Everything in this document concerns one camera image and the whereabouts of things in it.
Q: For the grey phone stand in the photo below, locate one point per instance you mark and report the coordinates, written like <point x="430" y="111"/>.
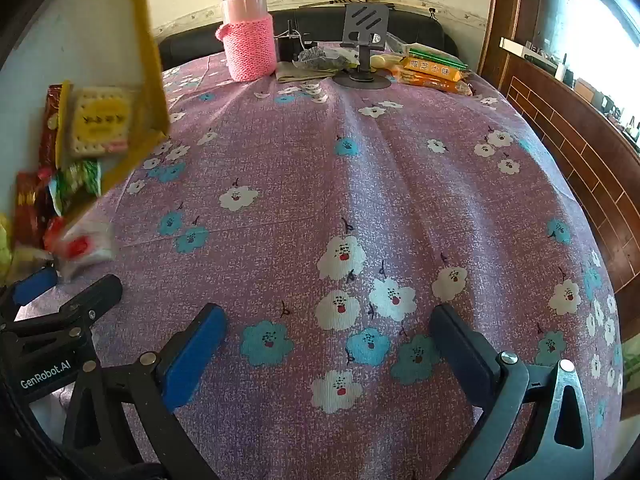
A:
<point x="362" y="25"/>

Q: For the pink bottle with knitted sleeve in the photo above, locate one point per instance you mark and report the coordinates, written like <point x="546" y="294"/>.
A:
<point x="247" y="45"/>

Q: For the pale yellow packet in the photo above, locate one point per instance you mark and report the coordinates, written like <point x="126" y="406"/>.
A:
<point x="385" y="60"/>

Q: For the yellow cracker packet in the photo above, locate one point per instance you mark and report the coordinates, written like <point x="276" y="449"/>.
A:
<point x="97" y="120"/>

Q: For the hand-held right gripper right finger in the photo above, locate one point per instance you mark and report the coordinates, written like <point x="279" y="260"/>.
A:
<point x="460" y="350"/>

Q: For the crumpled clear plastic bag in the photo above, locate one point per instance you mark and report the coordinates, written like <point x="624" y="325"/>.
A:
<point x="320" y="57"/>

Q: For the purple floral tablecloth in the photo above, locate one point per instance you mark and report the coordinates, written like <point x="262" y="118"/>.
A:
<point x="300" y="160"/>

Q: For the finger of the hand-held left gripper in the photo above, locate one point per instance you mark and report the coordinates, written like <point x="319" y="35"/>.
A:
<point x="35" y="282"/>
<point x="95" y="292"/>

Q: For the beige folded cloth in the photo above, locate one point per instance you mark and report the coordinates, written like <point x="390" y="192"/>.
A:
<point x="295" y="74"/>

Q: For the black sofa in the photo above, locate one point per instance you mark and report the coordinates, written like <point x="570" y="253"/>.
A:
<point x="190" y="45"/>

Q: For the yellow-edged white tray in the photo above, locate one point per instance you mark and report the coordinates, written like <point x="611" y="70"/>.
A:
<point x="150" y="60"/>

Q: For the long white box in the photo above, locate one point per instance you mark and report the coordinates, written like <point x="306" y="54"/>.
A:
<point x="520" y="50"/>

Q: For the red white snack packet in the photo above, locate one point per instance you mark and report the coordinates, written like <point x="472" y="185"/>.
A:
<point x="80" y="250"/>

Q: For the green yellow snack packet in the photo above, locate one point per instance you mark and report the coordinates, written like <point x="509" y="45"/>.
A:
<point x="432" y="52"/>

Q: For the orange cracker packet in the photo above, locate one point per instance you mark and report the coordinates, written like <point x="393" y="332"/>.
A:
<point x="432" y="66"/>
<point x="440" y="85"/>

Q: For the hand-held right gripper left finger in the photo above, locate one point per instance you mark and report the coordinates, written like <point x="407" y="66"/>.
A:
<point x="195" y="355"/>

